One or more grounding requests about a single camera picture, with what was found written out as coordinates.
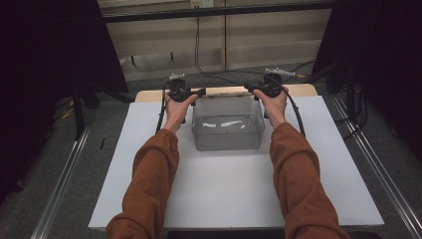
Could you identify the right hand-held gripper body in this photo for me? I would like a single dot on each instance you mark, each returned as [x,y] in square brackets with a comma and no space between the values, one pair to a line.
[272,85]

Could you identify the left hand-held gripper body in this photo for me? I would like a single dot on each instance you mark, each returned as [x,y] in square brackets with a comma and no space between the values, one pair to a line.
[179,89]

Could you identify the transparent grey storage box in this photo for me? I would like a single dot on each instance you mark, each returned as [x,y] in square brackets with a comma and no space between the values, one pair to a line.
[228,136]

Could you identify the person's left hand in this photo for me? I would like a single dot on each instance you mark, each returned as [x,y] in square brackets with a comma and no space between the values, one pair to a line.
[177,111]

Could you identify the person's right hand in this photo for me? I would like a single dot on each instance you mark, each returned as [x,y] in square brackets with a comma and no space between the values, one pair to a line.
[275,108]

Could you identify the light wooden table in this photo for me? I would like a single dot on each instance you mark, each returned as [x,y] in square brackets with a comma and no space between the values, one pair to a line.
[149,95]

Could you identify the black horizontal bar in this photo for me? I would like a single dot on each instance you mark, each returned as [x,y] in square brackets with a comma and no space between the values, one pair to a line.
[215,11]

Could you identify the white table board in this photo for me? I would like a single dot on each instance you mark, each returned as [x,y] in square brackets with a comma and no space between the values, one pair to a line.
[229,189]

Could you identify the black metal stand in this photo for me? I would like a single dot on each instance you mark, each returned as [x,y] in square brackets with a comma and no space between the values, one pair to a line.
[79,113]

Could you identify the black curtain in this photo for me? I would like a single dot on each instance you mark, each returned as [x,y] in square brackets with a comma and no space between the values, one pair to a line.
[388,59]
[40,66]

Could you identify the white wall outlet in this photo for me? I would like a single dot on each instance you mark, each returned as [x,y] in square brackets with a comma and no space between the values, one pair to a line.
[202,3]

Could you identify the aluminium floor rail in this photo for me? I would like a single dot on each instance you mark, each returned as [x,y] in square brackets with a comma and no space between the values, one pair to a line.
[375,166]
[61,182]

